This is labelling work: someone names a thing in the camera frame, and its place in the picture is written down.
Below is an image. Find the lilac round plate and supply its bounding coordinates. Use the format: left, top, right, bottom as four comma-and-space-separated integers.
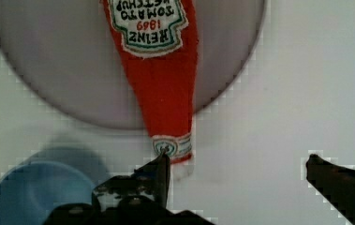
0, 0, 267, 129

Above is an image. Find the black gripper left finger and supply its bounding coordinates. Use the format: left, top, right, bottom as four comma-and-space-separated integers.
92, 150, 170, 212

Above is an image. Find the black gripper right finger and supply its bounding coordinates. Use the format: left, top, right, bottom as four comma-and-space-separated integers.
305, 154, 355, 225

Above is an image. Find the red felt ketchup bottle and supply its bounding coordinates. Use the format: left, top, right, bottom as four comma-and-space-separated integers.
101, 0, 199, 180

